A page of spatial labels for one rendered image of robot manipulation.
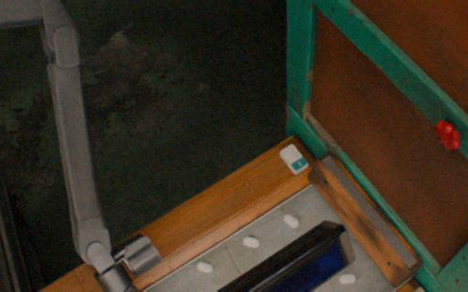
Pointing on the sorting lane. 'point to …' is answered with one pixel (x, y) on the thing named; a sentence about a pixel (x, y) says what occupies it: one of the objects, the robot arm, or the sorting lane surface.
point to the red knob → (447, 134)
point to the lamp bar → (300, 262)
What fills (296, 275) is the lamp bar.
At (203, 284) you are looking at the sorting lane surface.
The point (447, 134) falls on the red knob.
